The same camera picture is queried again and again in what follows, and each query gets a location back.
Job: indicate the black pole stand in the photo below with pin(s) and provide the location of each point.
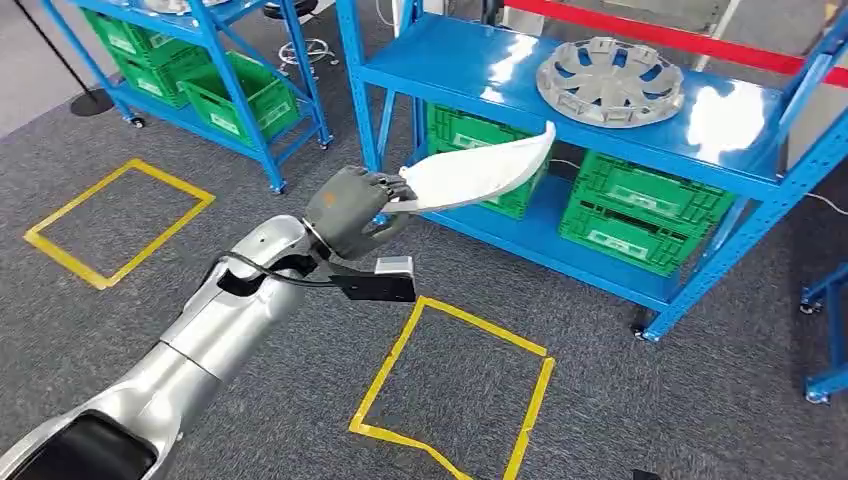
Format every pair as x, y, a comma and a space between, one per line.
93, 102

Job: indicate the large blue metal shelf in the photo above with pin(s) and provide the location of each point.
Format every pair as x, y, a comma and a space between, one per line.
464, 73

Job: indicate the small blue metal shelf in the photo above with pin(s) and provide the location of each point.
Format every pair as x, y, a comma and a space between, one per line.
228, 86

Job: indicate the green plastic crate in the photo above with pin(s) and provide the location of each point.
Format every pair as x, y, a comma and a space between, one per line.
457, 129
156, 79
636, 179
609, 245
126, 33
225, 112

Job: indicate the silver wheel hubcap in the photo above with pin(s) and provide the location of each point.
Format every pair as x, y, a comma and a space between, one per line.
175, 5
609, 86

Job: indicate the yellow tape rectangle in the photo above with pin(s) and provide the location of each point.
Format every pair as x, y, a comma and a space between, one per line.
387, 364
64, 262

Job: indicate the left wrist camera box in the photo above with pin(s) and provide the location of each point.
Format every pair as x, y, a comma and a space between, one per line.
378, 285

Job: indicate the robot's grey left hand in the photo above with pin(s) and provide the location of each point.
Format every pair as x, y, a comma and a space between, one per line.
351, 212

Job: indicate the blue metal frame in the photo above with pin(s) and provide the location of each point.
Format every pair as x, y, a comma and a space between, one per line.
828, 385

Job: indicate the red barrier strip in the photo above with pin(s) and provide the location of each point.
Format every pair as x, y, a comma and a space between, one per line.
662, 36

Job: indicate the robot's black foot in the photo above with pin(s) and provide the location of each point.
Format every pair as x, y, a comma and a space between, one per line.
646, 476

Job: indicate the white curved plastic part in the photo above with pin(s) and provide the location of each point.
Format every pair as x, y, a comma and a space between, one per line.
477, 172

